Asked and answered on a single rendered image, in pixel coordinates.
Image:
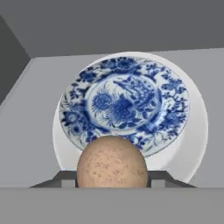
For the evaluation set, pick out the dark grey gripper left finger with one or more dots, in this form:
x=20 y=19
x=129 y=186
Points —
x=62 y=180

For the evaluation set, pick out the white round microwave turntable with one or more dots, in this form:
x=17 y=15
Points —
x=194 y=140

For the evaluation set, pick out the speckled brown egg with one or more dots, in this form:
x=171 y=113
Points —
x=112 y=166

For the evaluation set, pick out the blue and white patterned plate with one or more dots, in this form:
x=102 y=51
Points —
x=125 y=102

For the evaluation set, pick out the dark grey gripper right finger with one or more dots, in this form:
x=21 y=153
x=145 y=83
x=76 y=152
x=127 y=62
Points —
x=163 y=180

